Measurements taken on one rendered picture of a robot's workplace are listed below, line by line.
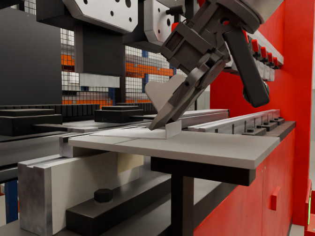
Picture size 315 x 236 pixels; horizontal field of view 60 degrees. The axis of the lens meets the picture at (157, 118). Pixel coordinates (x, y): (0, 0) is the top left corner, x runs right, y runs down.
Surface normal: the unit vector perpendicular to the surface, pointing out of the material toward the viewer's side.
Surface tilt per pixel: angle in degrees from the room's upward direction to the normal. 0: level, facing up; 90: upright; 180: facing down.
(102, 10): 90
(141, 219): 0
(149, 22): 90
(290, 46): 90
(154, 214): 0
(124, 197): 0
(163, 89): 81
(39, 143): 90
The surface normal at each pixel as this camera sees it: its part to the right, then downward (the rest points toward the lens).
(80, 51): -0.52, 0.06
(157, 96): -0.21, -0.08
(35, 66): 0.86, 0.04
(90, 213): 0.00, -1.00
